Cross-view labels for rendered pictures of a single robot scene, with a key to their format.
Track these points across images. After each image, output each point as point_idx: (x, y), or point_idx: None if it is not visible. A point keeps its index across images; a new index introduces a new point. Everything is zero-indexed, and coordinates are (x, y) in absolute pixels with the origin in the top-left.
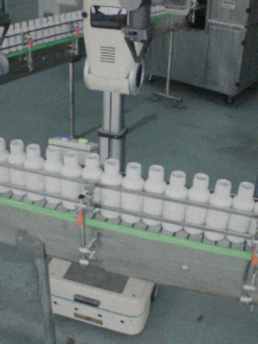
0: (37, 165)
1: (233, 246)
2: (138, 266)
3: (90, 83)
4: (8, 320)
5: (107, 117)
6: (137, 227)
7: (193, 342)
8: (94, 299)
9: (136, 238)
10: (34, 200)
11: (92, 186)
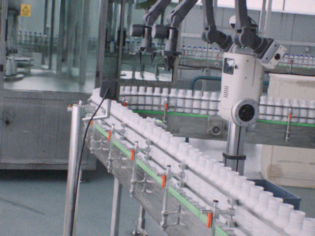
0: (120, 117)
1: (145, 163)
2: (126, 178)
3: (220, 112)
4: None
5: (228, 141)
6: (130, 151)
7: None
8: None
9: (127, 156)
10: (117, 138)
11: (122, 124)
